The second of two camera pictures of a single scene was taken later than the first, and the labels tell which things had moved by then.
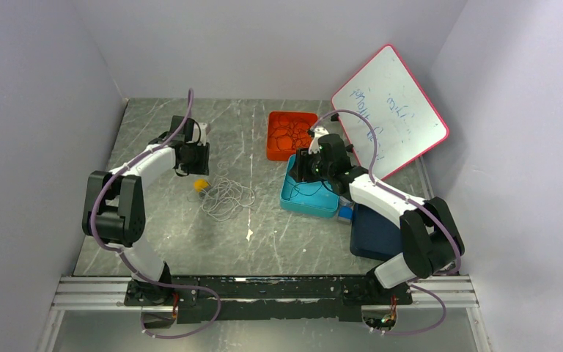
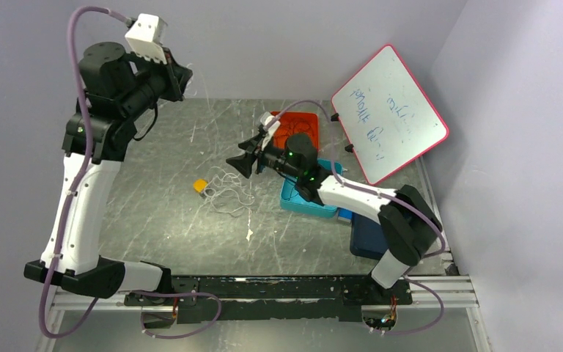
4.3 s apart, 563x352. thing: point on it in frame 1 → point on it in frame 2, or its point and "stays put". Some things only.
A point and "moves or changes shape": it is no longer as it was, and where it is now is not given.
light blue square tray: [315, 197] stays put
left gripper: [202, 167] → [178, 76]
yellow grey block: [200, 184] stays put
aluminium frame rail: [109, 292] stays put
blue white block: [345, 215] stays put
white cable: [224, 197] moves or changes shape
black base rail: [221, 299] stays put
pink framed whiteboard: [390, 92] stays put
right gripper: [303, 158] → [252, 147]
